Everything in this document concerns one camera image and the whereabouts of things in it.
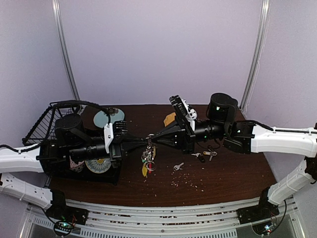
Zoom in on keyring bundle with coloured tags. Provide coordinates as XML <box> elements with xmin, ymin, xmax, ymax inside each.
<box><xmin>141</xmin><ymin>134</ymin><xmax>157</xmax><ymax>177</ymax></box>

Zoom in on single silver key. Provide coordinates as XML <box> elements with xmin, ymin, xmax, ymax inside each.
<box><xmin>173</xmin><ymin>163</ymin><xmax>184</xmax><ymax>171</ymax></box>

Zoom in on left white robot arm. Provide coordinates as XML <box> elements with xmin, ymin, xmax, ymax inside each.
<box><xmin>0</xmin><ymin>100</ymin><xmax>147</xmax><ymax>220</ymax></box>

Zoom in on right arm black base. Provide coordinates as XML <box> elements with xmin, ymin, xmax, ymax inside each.
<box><xmin>237</xmin><ymin>187</ymin><xmax>287</xmax><ymax>237</ymax></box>

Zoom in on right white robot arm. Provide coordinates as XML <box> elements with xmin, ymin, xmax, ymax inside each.
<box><xmin>151</xmin><ymin>93</ymin><xmax>317</xmax><ymax>219</ymax></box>

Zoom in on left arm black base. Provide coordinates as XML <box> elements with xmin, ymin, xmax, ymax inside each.
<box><xmin>44</xmin><ymin>189</ymin><xmax>89</xmax><ymax>237</ymax></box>

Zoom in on keys with yellow tag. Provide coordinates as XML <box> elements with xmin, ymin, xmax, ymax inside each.
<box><xmin>203</xmin><ymin>150</ymin><xmax>217</xmax><ymax>161</ymax></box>

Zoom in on yellow dotted plate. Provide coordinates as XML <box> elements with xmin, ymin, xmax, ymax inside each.
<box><xmin>163</xmin><ymin>112</ymin><xmax>176</xmax><ymax>127</ymax></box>

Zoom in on light blue flower plate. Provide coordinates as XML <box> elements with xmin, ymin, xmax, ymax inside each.
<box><xmin>93</xmin><ymin>108</ymin><xmax>125</xmax><ymax>128</ymax></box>

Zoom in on red patterned plate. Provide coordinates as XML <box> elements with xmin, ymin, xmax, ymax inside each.
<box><xmin>69</xmin><ymin>159</ymin><xmax>85</xmax><ymax>173</ymax></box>

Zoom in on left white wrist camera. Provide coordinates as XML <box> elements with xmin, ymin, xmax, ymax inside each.
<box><xmin>104</xmin><ymin>120</ymin><xmax>128</xmax><ymax>154</ymax></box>

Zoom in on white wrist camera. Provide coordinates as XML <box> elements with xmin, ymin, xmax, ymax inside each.
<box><xmin>104</xmin><ymin>120</ymin><xmax>128</xmax><ymax>154</ymax></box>
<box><xmin>169</xmin><ymin>95</ymin><xmax>197</xmax><ymax>122</ymax></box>

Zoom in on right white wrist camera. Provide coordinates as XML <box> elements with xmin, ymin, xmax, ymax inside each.
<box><xmin>169</xmin><ymin>95</ymin><xmax>197</xmax><ymax>122</ymax></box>

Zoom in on black wire dish rack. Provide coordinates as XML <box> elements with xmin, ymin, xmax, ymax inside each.
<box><xmin>22</xmin><ymin>100</ymin><xmax>121</xmax><ymax>184</ymax></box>

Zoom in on aluminium slotted front rail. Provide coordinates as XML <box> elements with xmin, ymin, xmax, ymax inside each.
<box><xmin>18</xmin><ymin>197</ymin><xmax>308</xmax><ymax>238</ymax></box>

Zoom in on left aluminium frame post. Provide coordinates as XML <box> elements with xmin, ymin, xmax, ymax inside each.
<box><xmin>52</xmin><ymin>0</ymin><xmax>80</xmax><ymax>100</ymax></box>

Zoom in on aluminium frame post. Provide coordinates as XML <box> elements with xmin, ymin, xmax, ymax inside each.
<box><xmin>240</xmin><ymin>0</ymin><xmax>270</xmax><ymax>115</ymax></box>
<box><xmin>52</xmin><ymin>0</ymin><xmax>80</xmax><ymax>100</ymax></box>

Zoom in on right aluminium frame post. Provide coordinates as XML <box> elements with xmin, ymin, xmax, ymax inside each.
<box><xmin>240</xmin><ymin>0</ymin><xmax>270</xmax><ymax>115</ymax></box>

